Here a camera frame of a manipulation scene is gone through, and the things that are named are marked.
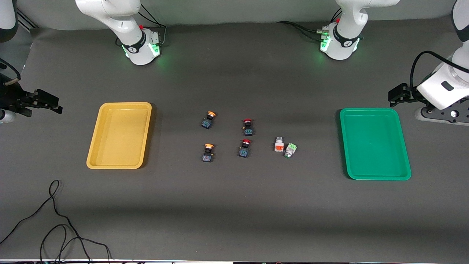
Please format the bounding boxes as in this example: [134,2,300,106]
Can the yellow push button switch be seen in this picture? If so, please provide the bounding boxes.
[202,143,216,163]
[201,111,217,129]

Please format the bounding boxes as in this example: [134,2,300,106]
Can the green plastic tray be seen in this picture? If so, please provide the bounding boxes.
[339,108,412,181]

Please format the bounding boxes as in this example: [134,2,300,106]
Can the yellow plastic tray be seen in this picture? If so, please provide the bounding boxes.
[86,102,152,170]

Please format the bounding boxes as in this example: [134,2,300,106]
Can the dark grey table mat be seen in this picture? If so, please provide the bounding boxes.
[0,18,469,263]

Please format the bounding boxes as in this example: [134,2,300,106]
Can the aluminium frame rail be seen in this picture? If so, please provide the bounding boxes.
[16,9,39,30]

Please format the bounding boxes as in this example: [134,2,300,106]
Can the thin black loose cable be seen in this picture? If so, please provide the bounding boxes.
[0,180,112,263]

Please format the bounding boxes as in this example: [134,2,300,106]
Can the black left arm base cables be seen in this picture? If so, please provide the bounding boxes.
[277,7,343,41]

